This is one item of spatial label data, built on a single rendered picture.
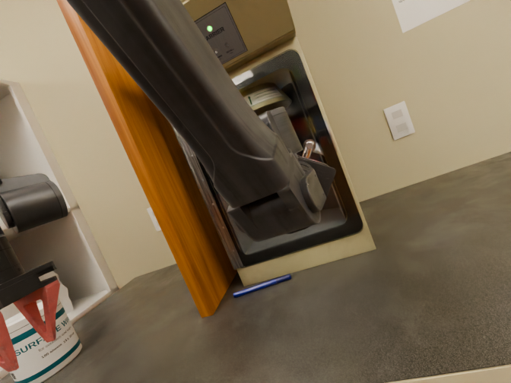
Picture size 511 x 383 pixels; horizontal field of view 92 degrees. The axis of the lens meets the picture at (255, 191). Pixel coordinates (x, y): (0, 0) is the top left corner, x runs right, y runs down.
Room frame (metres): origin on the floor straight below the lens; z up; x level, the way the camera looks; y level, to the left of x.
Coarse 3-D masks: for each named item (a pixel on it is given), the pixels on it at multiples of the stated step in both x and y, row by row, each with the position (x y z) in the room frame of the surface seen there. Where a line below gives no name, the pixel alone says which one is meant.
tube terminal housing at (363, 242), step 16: (272, 48) 0.52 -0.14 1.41; (288, 48) 0.52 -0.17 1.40; (256, 64) 0.53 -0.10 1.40; (304, 64) 0.51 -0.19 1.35; (336, 144) 0.51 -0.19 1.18; (352, 192) 0.51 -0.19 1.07; (336, 240) 0.53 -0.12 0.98; (352, 240) 0.52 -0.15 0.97; (368, 240) 0.51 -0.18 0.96; (288, 256) 0.56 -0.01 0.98; (304, 256) 0.55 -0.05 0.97; (320, 256) 0.54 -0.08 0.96; (336, 256) 0.53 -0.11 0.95; (240, 272) 0.59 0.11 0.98; (256, 272) 0.58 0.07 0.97; (272, 272) 0.57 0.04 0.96; (288, 272) 0.56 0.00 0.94
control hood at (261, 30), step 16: (192, 0) 0.44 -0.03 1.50; (208, 0) 0.44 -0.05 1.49; (224, 0) 0.44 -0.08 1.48; (240, 0) 0.45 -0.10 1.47; (256, 0) 0.45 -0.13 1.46; (272, 0) 0.45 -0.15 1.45; (192, 16) 0.46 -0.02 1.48; (240, 16) 0.46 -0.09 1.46; (256, 16) 0.46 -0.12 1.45; (272, 16) 0.47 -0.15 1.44; (288, 16) 0.47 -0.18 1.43; (240, 32) 0.48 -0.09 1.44; (256, 32) 0.48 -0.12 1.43; (272, 32) 0.49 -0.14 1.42; (288, 32) 0.49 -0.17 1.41; (256, 48) 0.50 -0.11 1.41; (224, 64) 0.52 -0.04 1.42; (240, 64) 0.53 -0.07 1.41
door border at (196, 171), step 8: (176, 136) 0.58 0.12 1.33; (184, 144) 0.58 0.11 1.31; (184, 152) 0.58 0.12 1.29; (192, 152) 0.58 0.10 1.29; (192, 160) 0.58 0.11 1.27; (192, 168) 0.58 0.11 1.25; (200, 168) 0.57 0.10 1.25; (200, 176) 0.58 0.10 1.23; (200, 184) 0.58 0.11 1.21; (200, 192) 0.58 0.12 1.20; (208, 192) 0.58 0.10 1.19; (208, 200) 0.58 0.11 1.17; (216, 208) 0.58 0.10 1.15; (216, 216) 0.58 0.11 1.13; (224, 224) 0.57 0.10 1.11; (224, 232) 0.58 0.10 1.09; (224, 240) 0.58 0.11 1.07; (232, 248) 0.58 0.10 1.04; (232, 256) 0.58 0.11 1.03; (240, 264) 0.58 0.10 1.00
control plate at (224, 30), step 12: (216, 12) 0.45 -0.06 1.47; (228, 12) 0.46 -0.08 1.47; (204, 24) 0.47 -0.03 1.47; (216, 24) 0.47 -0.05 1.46; (228, 24) 0.47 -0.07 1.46; (204, 36) 0.48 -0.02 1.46; (216, 36) 0.48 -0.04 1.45; (228, 36) 0.48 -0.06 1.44; (240, 36) 0.49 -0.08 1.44; (216, 48) 0.50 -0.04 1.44; (228, 48) 0.50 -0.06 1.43; (240, 48) 0.50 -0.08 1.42; (228, 60) 0.51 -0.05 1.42
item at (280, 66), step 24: (264, 72) 0.52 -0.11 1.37; (288, 72) 0.51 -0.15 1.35; (264, 96) 0.52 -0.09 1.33; (288, 96) 0.51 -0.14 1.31; (312, 96) 0.50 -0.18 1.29; (312, 120) 0.51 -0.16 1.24; (336, 168) 0.50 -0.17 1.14; (216, 192) 0.57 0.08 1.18; (336, 192) 0.51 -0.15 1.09; (336, 216) 0.51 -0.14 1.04; (240, 240) 0.57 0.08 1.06; (264, 240) 0.56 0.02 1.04; (288, 240) 0.54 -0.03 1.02; (312, 240) 0.53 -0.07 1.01
